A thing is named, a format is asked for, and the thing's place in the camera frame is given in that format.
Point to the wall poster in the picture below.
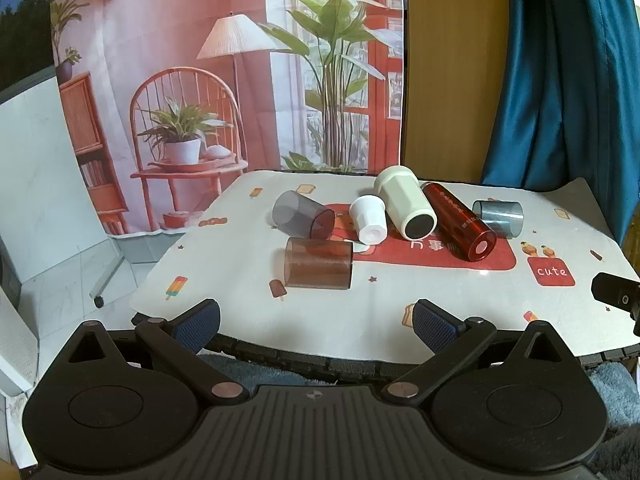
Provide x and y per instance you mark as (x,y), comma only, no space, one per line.
(200,60)

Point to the blue-grey translucent cup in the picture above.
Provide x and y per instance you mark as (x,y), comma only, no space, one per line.
(496,216)

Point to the grey translucent cup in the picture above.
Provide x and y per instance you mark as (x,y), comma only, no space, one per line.
(296,212)

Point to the wooden panel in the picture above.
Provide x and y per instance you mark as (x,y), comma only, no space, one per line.
(450,70)

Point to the brown translucent cup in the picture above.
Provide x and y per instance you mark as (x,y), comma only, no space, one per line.
(318,265)

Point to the blue curtain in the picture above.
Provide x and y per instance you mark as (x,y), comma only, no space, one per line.
(570,85)

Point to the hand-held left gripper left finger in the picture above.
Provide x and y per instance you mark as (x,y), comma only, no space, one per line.
(196,324)

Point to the printed white tablecloth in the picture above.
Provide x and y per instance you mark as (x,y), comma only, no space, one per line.
(310,320)

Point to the large pale green cup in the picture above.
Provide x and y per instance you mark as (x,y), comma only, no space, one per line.
(402,195)

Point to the grey wheeled stand leg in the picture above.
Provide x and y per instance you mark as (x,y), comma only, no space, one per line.
(107,276)

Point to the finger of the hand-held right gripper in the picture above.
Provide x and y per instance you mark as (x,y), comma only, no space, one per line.
(616,294)

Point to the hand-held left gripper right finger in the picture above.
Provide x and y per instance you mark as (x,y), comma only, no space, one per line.
(434,326)

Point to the white board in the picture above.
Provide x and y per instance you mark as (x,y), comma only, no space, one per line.
(35,175)

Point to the small white cup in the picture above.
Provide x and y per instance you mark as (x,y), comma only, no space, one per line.
(368,217)

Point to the red metallic cup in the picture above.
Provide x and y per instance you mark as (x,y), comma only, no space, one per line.
(457,220)

